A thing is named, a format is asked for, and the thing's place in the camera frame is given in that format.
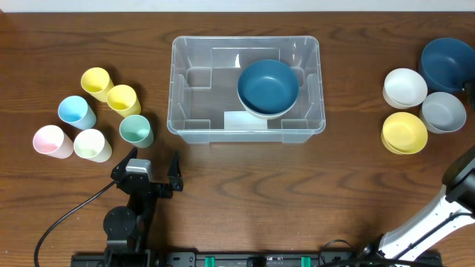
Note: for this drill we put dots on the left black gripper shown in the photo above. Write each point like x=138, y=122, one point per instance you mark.
x=149, y=187

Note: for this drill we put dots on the dark blue bowl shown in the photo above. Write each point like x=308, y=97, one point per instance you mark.
x=268, y=86
x=446, y=64

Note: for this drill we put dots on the white small bowl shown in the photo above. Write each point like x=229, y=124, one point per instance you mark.
x=404, y=88

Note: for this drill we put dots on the yellow small bowl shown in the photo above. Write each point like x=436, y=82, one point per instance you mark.
x=404, y=133

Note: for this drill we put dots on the large beige bowl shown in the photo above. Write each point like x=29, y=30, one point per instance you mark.
x=263, y=115

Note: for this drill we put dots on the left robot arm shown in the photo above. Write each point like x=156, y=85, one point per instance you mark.
x=127, y=226

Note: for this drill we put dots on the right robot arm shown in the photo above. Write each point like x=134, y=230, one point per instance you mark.
x=453, y=207

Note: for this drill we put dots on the clear plastic storage container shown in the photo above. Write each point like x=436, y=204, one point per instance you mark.
x=203, y=85

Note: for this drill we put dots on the grey small bowl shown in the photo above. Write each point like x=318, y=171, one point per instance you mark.
x=442, y=113

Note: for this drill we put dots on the mint green cup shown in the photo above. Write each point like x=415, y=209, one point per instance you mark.
x=136, y=129

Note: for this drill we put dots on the cream white cup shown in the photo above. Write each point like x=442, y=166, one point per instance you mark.
x=92, y=145

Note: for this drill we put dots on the yellow cup front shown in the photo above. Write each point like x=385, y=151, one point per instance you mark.
x=123, y=99

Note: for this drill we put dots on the yellow cup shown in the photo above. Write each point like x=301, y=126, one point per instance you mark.
x=97, y=82
x=123, y=99

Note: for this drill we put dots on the light blue cup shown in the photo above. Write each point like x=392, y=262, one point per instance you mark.
x=75, y=111

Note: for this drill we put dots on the pink cup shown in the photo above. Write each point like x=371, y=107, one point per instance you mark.
x=51, y=140

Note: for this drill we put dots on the yellow cup rear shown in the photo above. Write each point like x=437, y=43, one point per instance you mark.
x=97, y=82

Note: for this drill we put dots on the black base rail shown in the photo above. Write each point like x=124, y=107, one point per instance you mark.
x=190, y=259

